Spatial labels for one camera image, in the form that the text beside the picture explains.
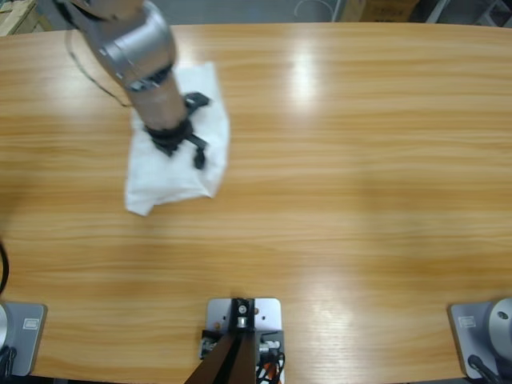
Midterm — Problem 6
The wooden pallet stack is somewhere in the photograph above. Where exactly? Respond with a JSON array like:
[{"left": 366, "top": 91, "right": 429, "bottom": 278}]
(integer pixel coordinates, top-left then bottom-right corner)
[{"left": 0, "top": 0, "right": 52, "bottom": 37}]

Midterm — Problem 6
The black clamp with silver connector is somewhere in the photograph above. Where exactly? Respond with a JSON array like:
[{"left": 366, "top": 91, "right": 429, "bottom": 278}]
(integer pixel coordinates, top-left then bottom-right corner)
[
  {"left": 199, "top": 328, "right": 220, "bottom": 359},
  {"left": 258, "top": 330, "right": 286, "bottom": 357}
]

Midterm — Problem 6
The base black cable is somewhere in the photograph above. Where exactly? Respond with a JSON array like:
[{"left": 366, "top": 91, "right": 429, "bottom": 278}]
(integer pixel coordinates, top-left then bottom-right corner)
[
  {"left": 0, "top": 346, "right": 18, "bottom": 378},
  {"left": 466, "top": 354, "right": 503, "bottom": 384}
]

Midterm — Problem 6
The orange cable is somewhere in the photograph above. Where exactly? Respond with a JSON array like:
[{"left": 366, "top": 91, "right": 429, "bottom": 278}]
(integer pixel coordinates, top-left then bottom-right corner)
[{"left": 255, "top": 358, "right": 287, "bottom": 384}]

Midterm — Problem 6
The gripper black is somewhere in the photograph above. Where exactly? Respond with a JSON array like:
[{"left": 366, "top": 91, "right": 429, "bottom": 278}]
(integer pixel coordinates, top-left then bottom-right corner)
[{"left": 142, "top": 118, "right": 210, "bottom": 170}]

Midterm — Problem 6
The white t-shirt with small print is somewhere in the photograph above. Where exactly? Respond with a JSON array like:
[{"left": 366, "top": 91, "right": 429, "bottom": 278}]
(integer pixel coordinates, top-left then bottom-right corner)
[{"left": 125, "top": 60, "right": 232, "bottom": 218}]

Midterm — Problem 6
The brown cardboard box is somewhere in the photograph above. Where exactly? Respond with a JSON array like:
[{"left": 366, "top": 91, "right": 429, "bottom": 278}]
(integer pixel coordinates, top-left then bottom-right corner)
[{"left": 342, "top": 0, "right": 417, "bottom": 23}]

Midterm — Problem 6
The black background equipment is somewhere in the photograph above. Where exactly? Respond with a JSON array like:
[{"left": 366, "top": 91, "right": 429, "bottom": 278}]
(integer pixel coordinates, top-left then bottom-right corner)
[{"left": 411, "top": 0, "right": 512, "bottom": 27}]

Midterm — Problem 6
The white grey mounting plate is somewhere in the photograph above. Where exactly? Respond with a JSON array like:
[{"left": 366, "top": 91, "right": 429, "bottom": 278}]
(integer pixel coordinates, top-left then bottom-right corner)
[{"left": 206, "top": 296, "right": 286, "bottom": 384}]

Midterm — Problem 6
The arm grey base plate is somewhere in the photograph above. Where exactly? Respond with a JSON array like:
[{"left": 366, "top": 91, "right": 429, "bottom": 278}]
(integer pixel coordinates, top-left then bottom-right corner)
[
  {"left": 446, "top": 296, "right": 512, "bottom": 379},
  {"left": 0, "top": 302, "right": 48, "bottom": 378}
]

